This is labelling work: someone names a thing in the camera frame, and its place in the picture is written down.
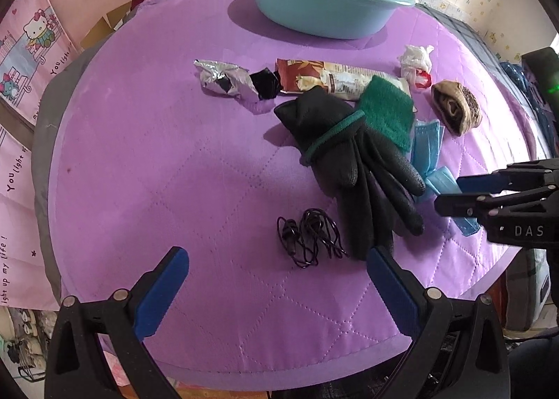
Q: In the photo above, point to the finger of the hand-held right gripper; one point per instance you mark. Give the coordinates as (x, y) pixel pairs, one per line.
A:
(458, 205)
(476, 183)

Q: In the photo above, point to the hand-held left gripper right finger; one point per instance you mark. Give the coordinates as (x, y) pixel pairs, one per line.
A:
(393, 290)

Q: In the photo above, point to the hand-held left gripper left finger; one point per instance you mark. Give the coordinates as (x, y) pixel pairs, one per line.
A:
(159, 290)

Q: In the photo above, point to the blue face mask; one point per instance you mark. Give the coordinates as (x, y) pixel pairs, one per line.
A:
(428, 141)

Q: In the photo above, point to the black glove with green cuff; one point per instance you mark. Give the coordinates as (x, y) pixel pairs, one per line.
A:
(319, 115)
(362, 224)

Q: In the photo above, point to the brown sock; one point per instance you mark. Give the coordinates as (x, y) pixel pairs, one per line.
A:
(454, 106)

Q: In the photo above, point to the green scouring pad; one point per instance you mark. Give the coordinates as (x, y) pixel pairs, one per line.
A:
(386, 111)

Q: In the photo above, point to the white plastic bag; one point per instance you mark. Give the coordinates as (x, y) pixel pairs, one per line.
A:
(415, 58)

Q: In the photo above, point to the brown and white snack wrapper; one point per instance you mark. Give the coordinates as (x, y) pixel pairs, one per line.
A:
(305, 74)

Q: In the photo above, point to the silver foil wrapper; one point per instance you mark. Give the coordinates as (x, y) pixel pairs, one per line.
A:
(227, 76)

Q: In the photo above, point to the small black plastic piece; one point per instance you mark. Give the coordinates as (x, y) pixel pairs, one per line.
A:
(264, 85)

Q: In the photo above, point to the blue puffy jacket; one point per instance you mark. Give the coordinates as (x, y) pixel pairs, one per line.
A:
(522, 76)

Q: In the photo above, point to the grey under cloth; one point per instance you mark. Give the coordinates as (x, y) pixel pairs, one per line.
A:
(48, 154)

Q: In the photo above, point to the pink cartoon printed curtain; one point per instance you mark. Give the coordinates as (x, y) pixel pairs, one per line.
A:
(26, 76)

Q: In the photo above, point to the cardboard box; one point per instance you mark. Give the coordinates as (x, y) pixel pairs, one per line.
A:
(102, 28)

